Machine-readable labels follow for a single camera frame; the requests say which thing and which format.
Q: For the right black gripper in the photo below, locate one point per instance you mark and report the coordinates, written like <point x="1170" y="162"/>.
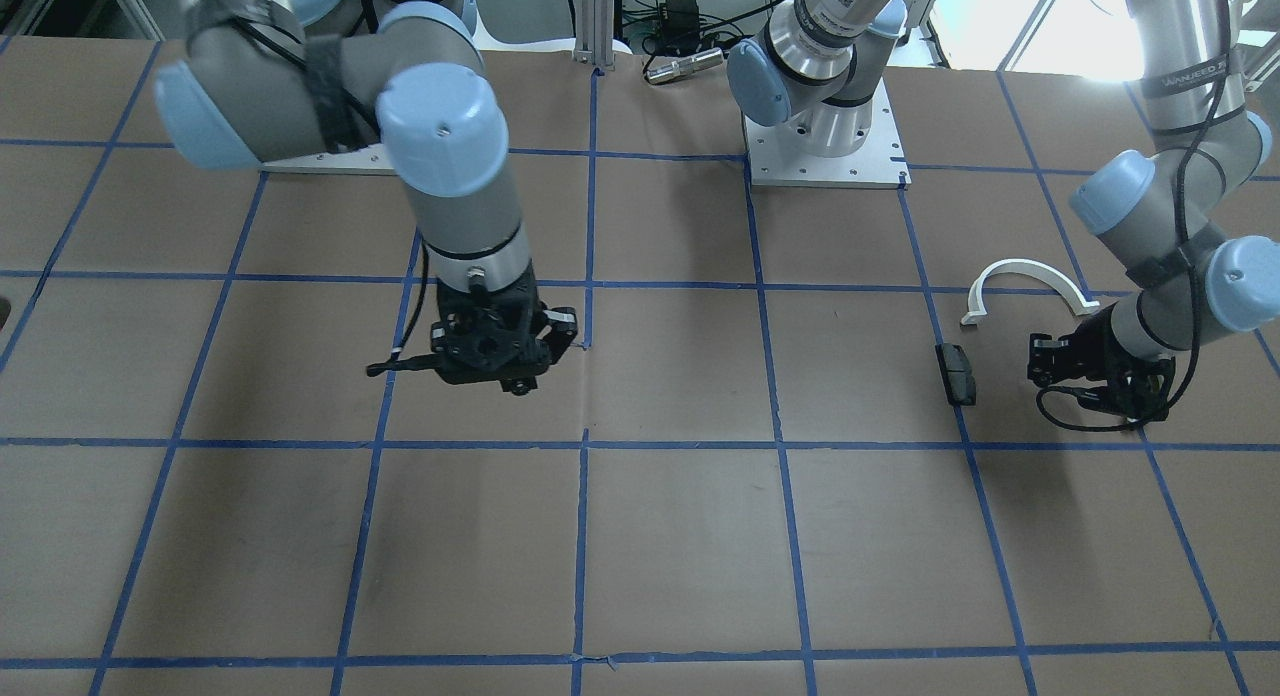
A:
<point x="561" y="328"/>

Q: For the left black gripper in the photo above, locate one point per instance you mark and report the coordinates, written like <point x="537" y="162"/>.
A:
<point x="1093" y="342"/>

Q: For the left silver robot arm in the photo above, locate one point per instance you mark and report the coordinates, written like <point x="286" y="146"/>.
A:
<point x="1193" y="283"/>

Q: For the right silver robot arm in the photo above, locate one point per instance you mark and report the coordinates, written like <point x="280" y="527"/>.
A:
<point x="255" y="88"/>

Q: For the black brake pad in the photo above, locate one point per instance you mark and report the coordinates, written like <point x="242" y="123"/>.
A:
<point x="957" y="374"/>

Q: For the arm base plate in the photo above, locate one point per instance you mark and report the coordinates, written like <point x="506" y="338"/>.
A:
<point x="372" y="160"/>
<point x="827" y="146"/>

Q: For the aluminium frame post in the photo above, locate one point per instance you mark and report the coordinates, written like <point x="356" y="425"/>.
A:
<point x="593" y="31"/>

